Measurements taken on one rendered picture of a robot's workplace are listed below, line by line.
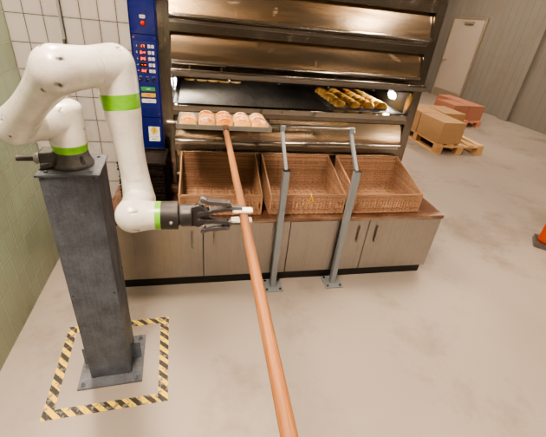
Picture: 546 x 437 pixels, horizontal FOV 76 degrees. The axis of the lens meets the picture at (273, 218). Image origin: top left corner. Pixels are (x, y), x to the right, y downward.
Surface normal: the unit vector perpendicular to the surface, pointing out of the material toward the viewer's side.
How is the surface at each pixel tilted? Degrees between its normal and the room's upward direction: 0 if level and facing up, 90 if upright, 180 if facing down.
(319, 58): 70
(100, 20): 90
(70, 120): 89
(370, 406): 0
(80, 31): 90
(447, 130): 90
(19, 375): 0
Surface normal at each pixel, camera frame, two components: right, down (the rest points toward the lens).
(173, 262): 0.19, 0.51
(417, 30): 0.21, 0.19
